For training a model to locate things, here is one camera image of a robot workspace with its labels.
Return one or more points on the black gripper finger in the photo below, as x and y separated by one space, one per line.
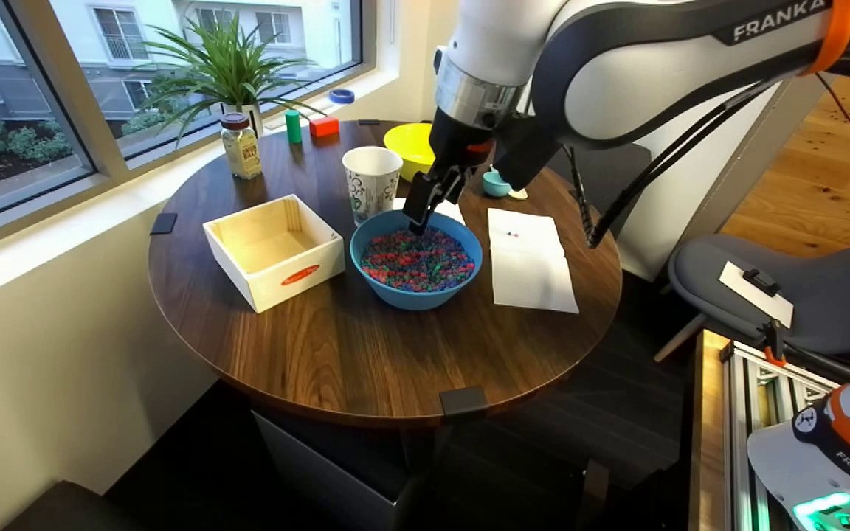
417 199
438 205

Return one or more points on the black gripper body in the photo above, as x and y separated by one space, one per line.
457 147

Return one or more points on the colourful beads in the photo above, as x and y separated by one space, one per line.
510 233
420 261

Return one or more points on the large white napkin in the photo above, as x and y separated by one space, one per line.
532 268

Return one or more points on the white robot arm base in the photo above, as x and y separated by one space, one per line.
838 472

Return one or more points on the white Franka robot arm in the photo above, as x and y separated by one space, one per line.
642 60

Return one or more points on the small white napkin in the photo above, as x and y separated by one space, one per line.
451 209

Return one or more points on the yellow bowl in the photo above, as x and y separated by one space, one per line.
407 147

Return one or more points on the blue bowl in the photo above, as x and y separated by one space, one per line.
414 298

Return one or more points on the printed paper cup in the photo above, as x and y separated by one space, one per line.
371 180

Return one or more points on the teal plastic scoop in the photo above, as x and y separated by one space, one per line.
495 184

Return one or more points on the white round object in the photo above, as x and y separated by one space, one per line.
516 192

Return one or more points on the dark grey armchair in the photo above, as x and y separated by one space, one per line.
547 202

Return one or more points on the red block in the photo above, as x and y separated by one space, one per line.
324 128

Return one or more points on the blue round lid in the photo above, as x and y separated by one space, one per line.
340 94

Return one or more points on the green block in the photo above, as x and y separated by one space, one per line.
293 128

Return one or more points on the pale wooden box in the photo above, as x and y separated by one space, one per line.
267 265

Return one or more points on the glass spice jar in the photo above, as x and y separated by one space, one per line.
240 152

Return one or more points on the black table edge clip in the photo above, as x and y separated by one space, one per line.
163 226
460 403

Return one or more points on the green potted plant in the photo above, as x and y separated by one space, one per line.
212 62

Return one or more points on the white tag with black clip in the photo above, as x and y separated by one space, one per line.
754 296

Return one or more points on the wooden cabinet edge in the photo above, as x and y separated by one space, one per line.
709 432

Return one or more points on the blue grey chair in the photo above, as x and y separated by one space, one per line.
838 296

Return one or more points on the grey table pedestal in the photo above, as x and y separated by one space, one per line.
336 482

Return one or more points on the aluminium rail frame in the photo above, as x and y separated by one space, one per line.
760 414

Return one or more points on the window with beige frame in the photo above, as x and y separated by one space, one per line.
11 119

